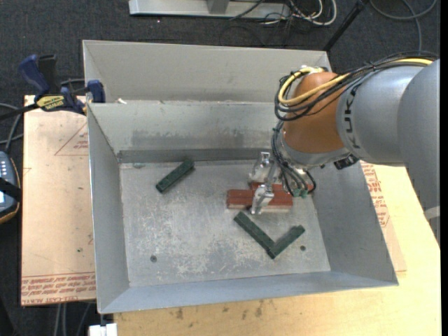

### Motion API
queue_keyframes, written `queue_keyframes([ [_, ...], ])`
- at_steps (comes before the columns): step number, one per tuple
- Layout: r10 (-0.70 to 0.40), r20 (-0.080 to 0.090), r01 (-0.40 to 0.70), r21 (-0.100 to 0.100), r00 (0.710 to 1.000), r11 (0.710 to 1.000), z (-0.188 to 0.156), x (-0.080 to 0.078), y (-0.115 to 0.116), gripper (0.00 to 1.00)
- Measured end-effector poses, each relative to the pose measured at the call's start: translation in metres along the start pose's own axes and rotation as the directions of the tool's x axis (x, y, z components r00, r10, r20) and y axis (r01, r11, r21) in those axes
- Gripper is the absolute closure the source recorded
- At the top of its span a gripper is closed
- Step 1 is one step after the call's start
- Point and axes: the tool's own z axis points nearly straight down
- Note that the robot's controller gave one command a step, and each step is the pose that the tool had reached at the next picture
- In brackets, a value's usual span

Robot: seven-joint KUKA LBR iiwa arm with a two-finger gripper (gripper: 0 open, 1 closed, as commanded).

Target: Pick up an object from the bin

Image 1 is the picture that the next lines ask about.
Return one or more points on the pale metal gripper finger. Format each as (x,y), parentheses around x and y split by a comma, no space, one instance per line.
(262,196)
(264,159)

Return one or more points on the red-brown flat block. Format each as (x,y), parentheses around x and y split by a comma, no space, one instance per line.
(239,199)
(281,188)

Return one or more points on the dark green flat block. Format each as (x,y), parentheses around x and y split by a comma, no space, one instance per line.
(253,229)
(288,238)
(175,176)

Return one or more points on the grey metal bin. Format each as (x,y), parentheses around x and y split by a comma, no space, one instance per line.
(196,229)

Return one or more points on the brown cardboard board, red print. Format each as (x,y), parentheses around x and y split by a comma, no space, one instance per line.
(56,194)

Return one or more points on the black cylinder on white bracket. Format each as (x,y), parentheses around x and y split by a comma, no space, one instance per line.
(346,162)

